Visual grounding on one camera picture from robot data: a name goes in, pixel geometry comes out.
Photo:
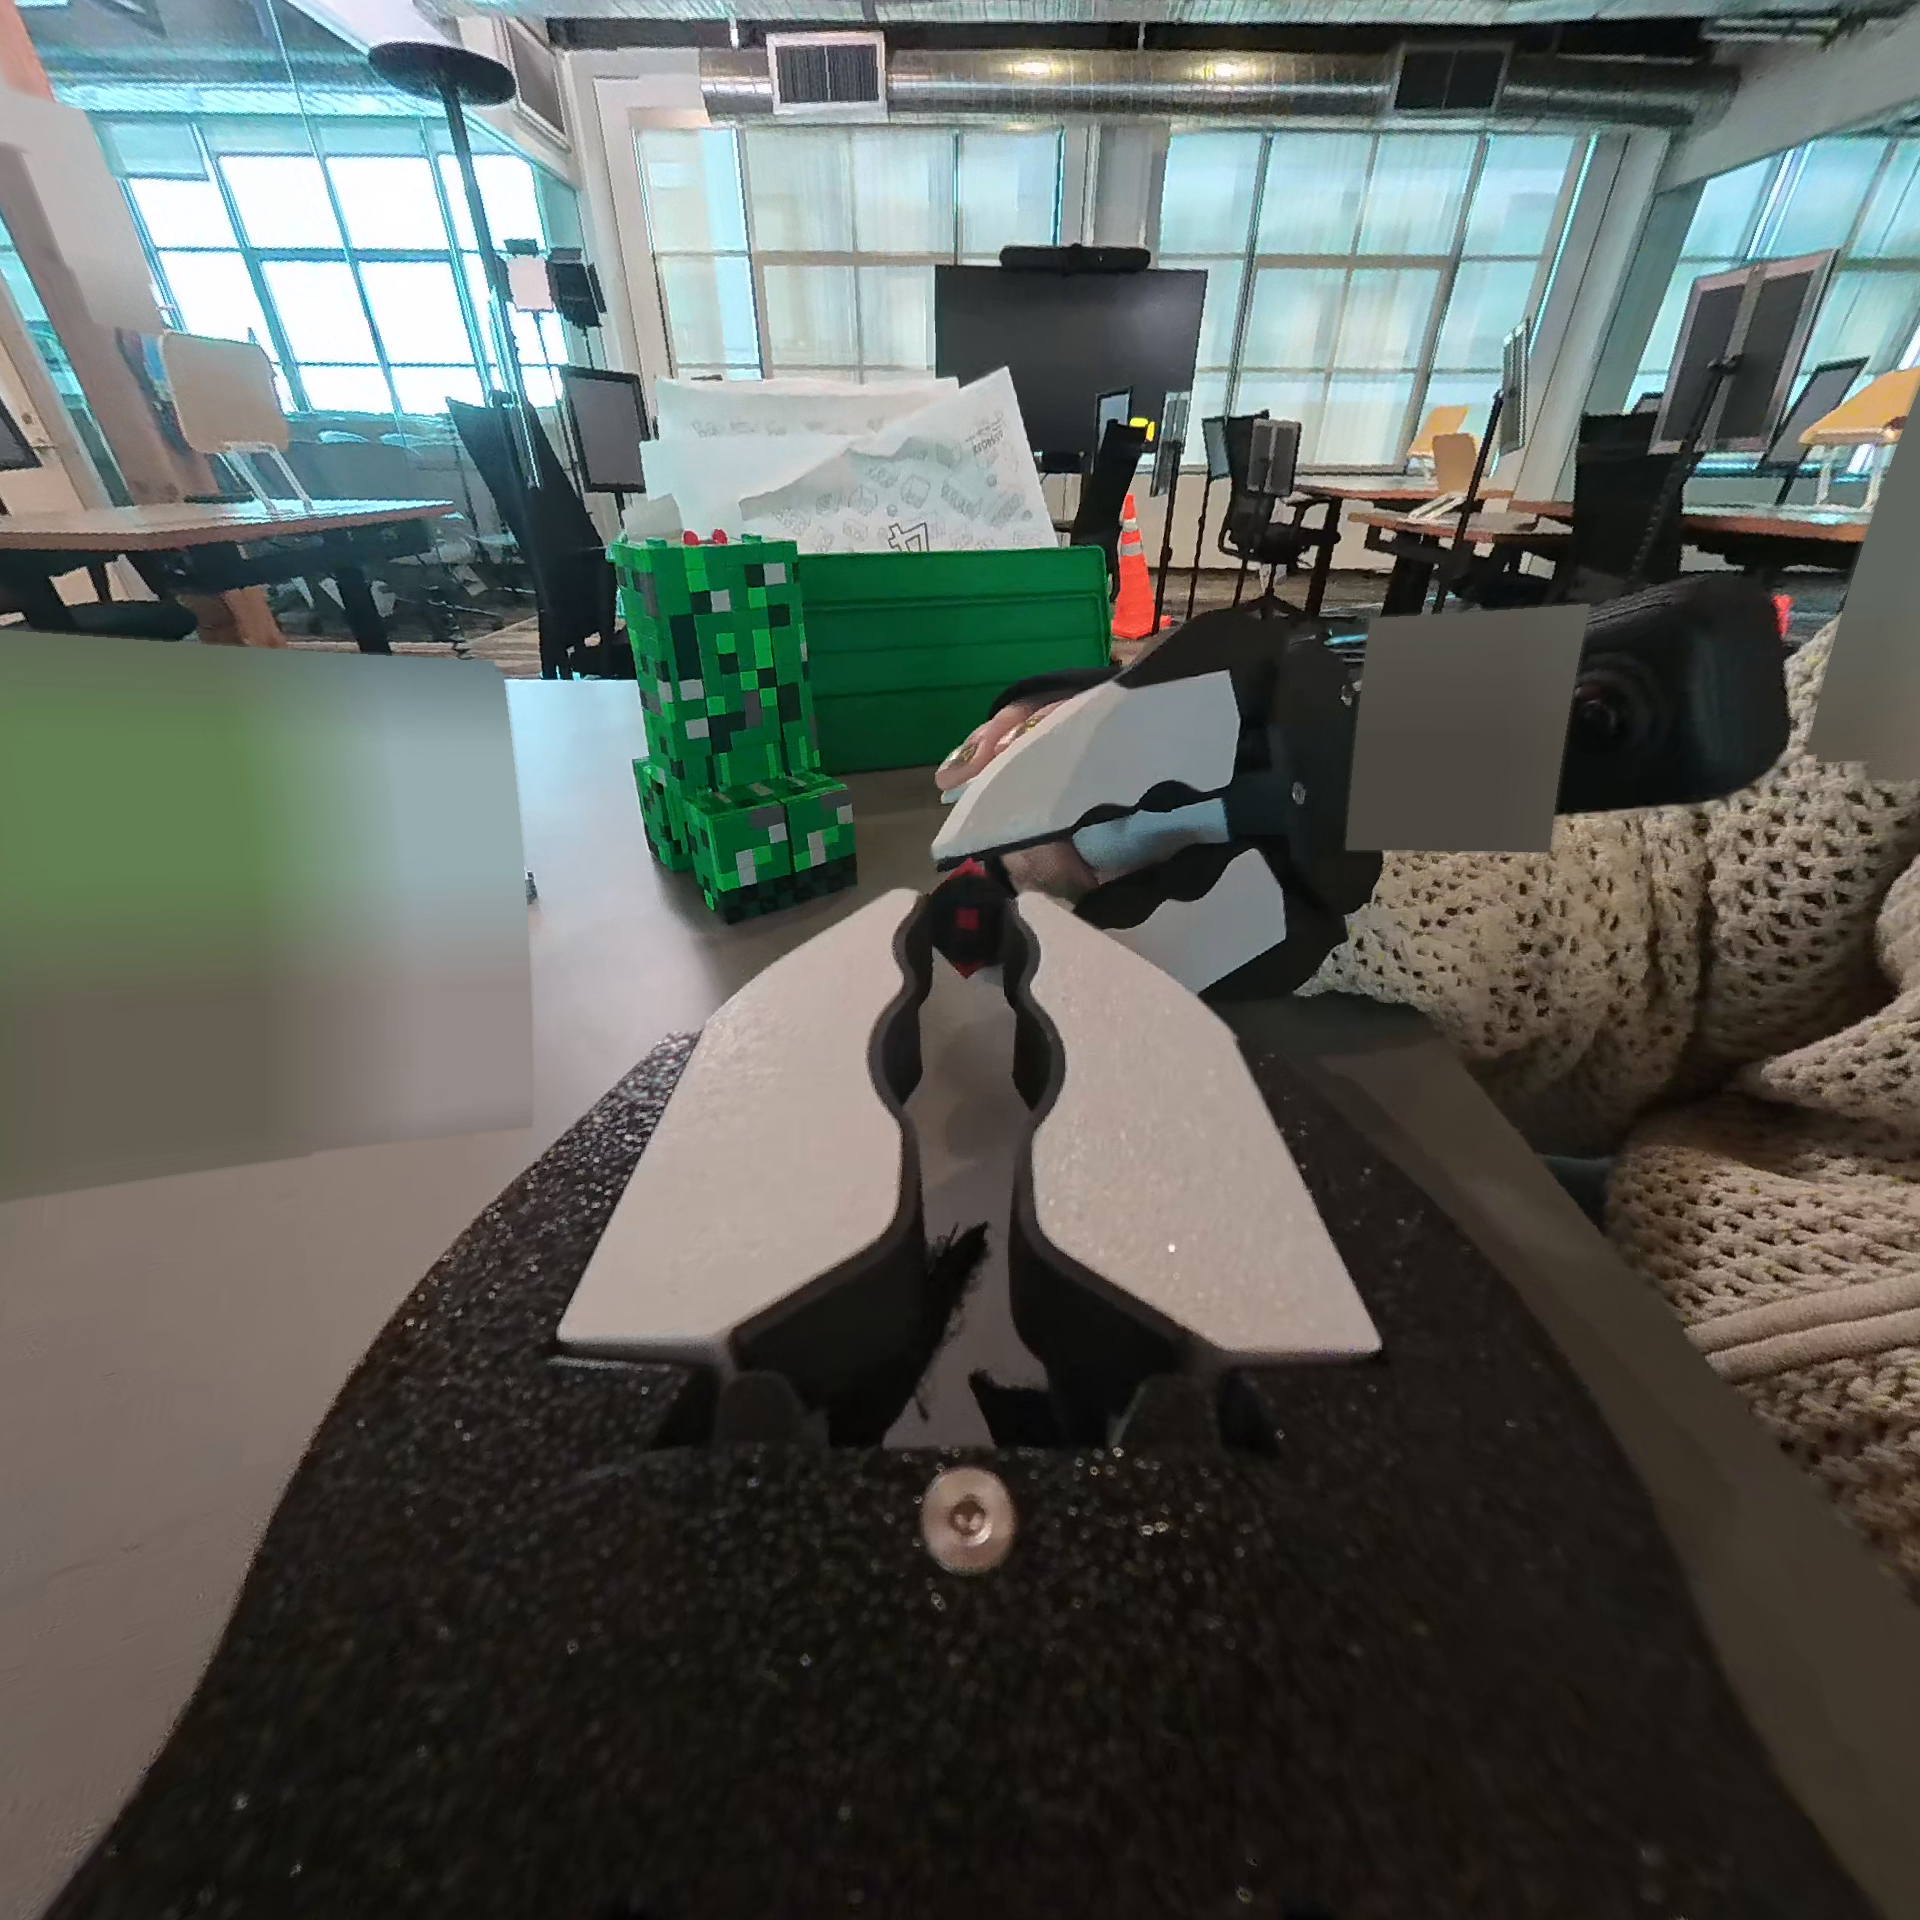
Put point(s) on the person's right forearm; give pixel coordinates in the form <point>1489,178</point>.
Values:
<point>1501,931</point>

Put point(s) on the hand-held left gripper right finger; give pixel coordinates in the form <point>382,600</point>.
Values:
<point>1188,1170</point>

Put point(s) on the dual black monitors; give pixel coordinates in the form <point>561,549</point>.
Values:
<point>1743,342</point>

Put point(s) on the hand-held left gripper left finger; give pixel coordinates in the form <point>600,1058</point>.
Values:
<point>783,1139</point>

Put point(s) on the green pixel lego creeper figure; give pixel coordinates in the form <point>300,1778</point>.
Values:
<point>719,673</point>

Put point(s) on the black highback office chair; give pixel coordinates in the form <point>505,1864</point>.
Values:
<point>1620,493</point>

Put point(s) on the black mesh office chair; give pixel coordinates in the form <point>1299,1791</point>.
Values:
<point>534,522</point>

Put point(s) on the white ceiling air vent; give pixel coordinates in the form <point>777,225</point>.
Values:
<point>823,74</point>

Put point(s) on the black floor lamp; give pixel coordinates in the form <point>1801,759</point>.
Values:
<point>443,66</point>

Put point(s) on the black office chair with headrest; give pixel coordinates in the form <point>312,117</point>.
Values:
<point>1260,510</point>

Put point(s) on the large black display screen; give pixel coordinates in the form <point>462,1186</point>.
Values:
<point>1072,352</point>

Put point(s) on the tan chair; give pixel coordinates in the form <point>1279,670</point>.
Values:
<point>1445,435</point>

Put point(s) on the white printed paper bag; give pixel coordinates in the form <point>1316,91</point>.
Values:
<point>839,450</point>

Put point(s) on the black video bar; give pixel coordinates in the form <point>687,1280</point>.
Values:
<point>1074,260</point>

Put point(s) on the tilted black monitor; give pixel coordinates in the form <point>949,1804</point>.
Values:
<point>1816,409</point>

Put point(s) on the white plastic chair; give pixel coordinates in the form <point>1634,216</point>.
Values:
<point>226,397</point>

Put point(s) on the orange traffic cone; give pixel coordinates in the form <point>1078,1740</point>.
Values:
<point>1141,579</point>

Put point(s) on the dark ceiling air vent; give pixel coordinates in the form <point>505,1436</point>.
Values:
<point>1452,77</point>

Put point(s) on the person's right hand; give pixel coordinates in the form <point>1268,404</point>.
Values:
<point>983,741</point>

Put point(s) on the green plastic box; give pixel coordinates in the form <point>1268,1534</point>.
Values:
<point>960,660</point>

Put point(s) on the black computer monitor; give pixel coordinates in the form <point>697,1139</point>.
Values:
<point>604,428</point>

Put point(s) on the cream knit sweater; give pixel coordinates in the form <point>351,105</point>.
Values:
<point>1771,1200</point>

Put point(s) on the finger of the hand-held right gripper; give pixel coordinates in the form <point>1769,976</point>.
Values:
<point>1096,759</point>
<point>1223,921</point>

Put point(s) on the wooden office desk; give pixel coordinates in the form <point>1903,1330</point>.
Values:
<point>209,522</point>
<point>1425,522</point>

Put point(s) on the small red black lego piece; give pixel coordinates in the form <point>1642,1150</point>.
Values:
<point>968,917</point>

